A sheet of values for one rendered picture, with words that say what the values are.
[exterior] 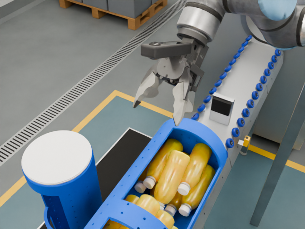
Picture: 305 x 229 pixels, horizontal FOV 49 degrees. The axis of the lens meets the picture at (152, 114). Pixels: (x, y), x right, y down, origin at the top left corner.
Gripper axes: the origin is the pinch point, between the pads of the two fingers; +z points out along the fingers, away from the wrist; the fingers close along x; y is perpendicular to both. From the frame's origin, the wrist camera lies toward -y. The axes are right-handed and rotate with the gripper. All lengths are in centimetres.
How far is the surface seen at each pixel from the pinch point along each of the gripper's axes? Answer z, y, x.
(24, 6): -65, 162, 398
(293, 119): -25, 104, 4
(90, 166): 29, 39, 49
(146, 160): 14.4, 31.7, 19.6
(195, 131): -0.7, 44.7, 14.3
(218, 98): -19, 79, 30
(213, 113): -13, 86, 34
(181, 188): 18.7, 42.9, 9.5
